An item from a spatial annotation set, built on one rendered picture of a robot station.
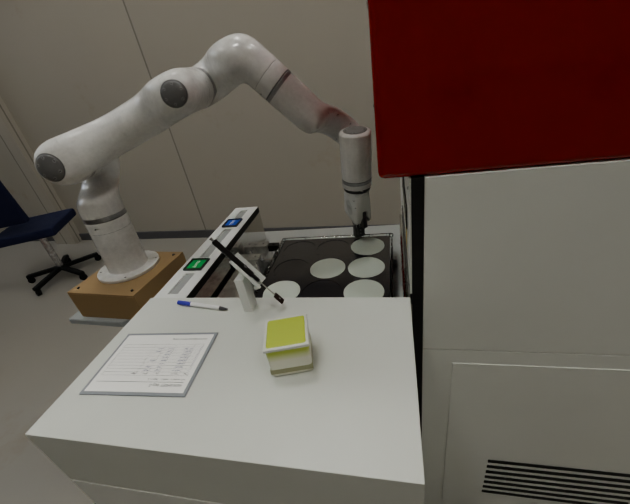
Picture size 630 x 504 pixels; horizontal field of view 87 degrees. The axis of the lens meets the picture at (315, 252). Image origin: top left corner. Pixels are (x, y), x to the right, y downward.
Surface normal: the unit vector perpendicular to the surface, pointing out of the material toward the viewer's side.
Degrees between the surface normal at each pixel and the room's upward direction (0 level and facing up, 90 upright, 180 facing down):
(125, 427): 0
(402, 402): 0
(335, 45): 90
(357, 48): 90
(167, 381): 0
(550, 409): 90
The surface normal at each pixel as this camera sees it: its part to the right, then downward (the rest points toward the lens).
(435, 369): -0.18, 0.53
